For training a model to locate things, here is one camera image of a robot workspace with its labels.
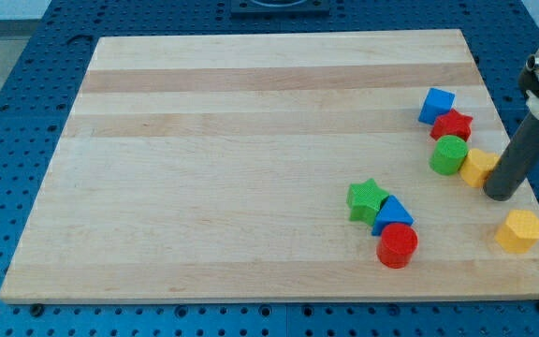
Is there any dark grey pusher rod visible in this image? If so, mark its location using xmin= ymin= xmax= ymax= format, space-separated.
xmin=483 ymin=112 xmax=539 ymax=201

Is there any yellow heart block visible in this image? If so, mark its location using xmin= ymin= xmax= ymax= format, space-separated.
xmin=459 ymin=148 xmax=500 ymax=188

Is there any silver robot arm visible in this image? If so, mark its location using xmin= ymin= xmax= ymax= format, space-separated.
xmin=483 ymin=48 xmax=539 ymax=201

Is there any red star block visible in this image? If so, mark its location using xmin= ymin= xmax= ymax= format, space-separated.
xmin=430 ymin=109 xmax=473 ymax=141

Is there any green cylinder block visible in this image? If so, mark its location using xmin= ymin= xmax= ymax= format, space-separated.
xmin=429 ymin=135 xmax=469 ymax=176

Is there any yellow hexagon block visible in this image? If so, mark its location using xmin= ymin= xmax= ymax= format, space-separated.
xmin=494 ymin=209 xmax=539 ymax=254

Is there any blue cube block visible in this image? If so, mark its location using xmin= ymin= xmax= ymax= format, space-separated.
xmin=418 ymin=88 xmax=456 ymax=125

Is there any blue triangle block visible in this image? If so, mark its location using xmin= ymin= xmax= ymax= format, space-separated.
xmin=371 ymin=195 xmax=415 ymax=236

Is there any red cylinder block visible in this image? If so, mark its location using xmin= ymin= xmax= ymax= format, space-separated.
xmin=376 ymin=223 xmax=418 ymax=269

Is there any green star block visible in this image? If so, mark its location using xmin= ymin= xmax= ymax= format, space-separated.
xmin=346 ymin=179 xmax=390 ymax=227

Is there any light wooden board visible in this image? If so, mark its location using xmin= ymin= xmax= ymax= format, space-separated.
xmin=0 ymin=30 xmax=539 ymax=304

